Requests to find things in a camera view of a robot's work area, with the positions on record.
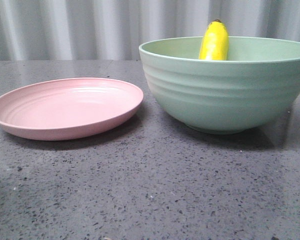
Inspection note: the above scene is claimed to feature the yellow banana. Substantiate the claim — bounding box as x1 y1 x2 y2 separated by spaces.
198 19 229 61

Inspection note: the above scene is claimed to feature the pink plate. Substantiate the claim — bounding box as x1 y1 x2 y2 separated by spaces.
0 77 144 141

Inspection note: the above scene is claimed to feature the green bowl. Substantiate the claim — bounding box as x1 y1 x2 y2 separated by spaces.
139 36 300 134

